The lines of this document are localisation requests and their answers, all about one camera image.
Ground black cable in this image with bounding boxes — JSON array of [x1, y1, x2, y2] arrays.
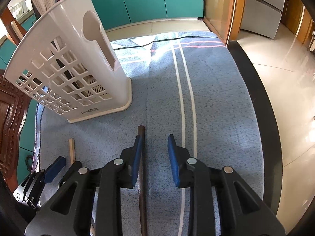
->
[[25, 155, 34, 173]]

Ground teal kitchen base cabinets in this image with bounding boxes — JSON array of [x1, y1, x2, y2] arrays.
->
[[0, 0, 205, 185]]

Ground blue striped cloth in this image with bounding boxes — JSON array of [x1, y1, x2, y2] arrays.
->
[[34, 31, 265, 236]]

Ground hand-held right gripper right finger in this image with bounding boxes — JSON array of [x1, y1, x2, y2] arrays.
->
[[167, 134, 287, 236]]

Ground carved brown wooden chair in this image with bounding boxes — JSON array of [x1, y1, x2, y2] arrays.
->
[[0, 69, 32, 185]]

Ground white plastic utensil basket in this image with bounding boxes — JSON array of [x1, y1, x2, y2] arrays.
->
[[4, 0, 133, 124]]

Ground brown wooden door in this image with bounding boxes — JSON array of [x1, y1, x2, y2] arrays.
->
[[283, 0, 315, 53]]

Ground light wooden chopstick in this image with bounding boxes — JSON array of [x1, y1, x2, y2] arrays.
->
[[68, 138, 96, 236]]

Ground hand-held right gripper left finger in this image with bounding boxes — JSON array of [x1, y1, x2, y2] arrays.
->
[[25, 135, 143, 236]]

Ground grey refrigerator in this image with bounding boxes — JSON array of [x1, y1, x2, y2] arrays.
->
[[240, 0, 289, 40]]

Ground wooden framed glass door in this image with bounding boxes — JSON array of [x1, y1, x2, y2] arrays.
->
[[203, 0, 245, 48]]

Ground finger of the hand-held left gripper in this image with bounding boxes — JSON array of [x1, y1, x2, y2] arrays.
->
[[44, 156, 67, 183]]

